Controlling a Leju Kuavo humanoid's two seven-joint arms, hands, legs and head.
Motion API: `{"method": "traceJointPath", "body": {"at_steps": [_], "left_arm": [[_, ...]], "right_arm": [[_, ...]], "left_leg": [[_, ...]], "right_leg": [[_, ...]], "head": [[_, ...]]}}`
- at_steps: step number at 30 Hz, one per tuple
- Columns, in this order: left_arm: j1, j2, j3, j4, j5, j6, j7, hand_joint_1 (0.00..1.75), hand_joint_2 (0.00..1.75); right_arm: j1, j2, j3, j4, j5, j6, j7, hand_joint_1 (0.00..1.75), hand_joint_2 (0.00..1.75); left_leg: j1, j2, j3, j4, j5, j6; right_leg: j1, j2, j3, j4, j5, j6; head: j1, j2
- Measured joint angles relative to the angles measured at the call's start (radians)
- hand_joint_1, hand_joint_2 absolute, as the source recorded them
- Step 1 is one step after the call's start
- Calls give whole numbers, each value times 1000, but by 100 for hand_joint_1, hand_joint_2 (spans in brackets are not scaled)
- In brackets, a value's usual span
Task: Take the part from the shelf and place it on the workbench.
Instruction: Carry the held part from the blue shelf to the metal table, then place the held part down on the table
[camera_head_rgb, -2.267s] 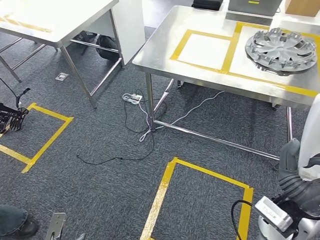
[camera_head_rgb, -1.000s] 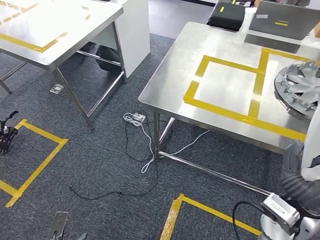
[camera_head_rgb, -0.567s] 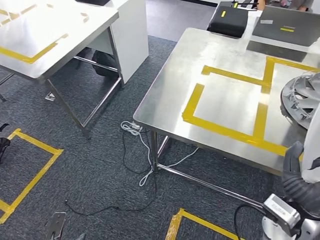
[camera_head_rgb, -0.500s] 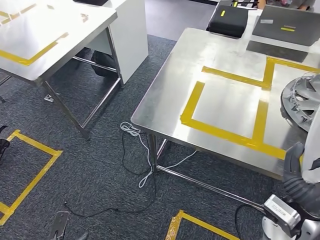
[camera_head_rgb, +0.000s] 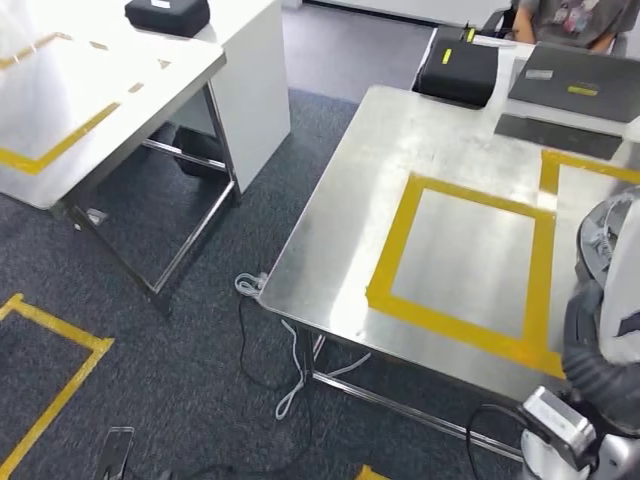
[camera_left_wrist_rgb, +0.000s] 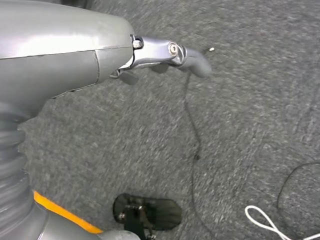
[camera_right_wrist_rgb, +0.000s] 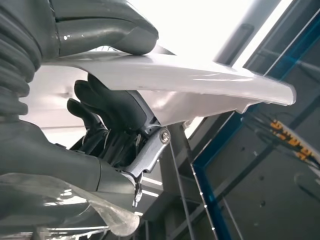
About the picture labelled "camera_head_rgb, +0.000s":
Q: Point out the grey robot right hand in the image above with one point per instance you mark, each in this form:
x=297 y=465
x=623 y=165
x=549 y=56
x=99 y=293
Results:
x=631 y=326

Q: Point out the white plastic body panel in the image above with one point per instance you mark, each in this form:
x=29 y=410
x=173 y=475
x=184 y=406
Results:
x=623 y=278

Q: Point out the steel workbench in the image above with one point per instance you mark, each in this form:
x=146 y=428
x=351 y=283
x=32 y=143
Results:
x=350 y=218

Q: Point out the grey wheel hubcap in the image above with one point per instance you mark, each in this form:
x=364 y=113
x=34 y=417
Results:
x=592 y=238

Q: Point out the dark grey flat pad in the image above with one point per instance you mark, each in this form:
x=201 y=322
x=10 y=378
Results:
x=555 y=136

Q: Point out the black laptop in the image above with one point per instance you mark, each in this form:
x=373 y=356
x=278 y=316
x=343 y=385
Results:
x=575 y=79

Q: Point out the person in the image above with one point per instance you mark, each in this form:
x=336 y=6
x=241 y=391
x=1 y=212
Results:
x=575 y=20

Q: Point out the black case yellow sticker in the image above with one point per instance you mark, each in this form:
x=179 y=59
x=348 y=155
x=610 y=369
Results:
x=460 y=76

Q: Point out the yellow floor tape square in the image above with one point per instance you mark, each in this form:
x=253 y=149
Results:
x=372 y=474

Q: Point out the white cabinet desk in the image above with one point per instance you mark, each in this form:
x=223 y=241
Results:
x=255 y=99

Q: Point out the black bag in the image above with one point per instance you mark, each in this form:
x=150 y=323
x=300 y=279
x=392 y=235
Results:
x=200 y=159

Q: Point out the short yellow tape piece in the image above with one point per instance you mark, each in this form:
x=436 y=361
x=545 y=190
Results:
x=99 y=46
x=136 y=87
x=164 y=63

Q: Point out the plain black case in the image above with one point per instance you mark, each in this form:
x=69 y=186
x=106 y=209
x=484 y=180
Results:
x=164 y=16

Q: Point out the metal floor socket plate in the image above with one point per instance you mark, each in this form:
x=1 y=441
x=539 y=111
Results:
x=95 y=217

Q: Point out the steel table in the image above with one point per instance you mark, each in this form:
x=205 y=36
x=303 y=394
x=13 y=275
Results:
x=75 y=86

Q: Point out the long yellow tape strip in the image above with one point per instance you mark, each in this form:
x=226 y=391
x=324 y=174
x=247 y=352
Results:
x=30 y=52
x=50 y=151

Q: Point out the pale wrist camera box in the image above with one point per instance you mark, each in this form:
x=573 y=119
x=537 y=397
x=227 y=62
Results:
x=560 y=424

